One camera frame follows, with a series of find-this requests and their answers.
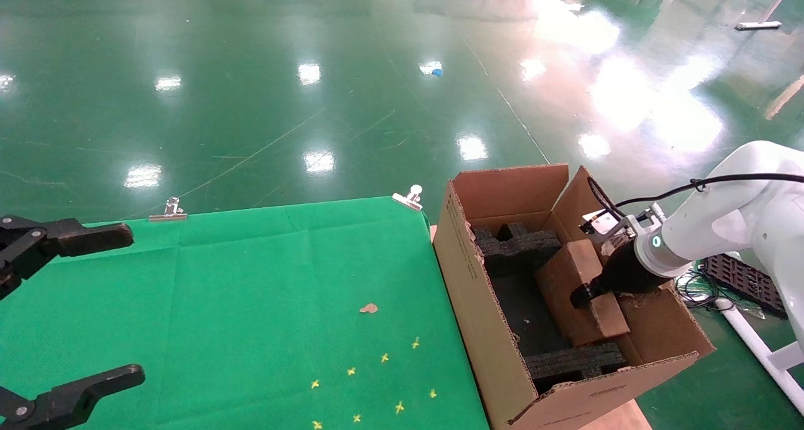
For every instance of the white metal table foot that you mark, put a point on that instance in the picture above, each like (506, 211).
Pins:
(763, 351)

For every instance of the white floor squeegee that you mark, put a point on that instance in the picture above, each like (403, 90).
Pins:
(758, 25)

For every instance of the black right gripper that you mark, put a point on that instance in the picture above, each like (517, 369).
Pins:
(625, 273)

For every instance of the black foam bottom sheet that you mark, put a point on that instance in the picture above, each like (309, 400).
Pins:
(521, 311)

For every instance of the large open cardboard carton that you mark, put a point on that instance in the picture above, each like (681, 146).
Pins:
(477, 317)

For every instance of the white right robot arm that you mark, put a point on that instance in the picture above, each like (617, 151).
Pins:
(741, 216)

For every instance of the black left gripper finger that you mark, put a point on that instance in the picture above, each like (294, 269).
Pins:
(75, 392)
(81, 236)

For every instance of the green table cloth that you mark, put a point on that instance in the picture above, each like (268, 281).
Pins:
(220, 292)

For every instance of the silver binder clip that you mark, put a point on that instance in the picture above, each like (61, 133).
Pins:
(408, 198)
(168, 211)

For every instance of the small brown cardboard box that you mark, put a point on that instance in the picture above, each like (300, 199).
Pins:
(565, 279)

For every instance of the gray wrist camera mount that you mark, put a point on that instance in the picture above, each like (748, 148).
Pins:
(603, 221)

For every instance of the black grid tray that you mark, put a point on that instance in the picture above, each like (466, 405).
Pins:
(747, 282)

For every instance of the brown paper scrap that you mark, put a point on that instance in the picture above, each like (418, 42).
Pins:
(369, 308)

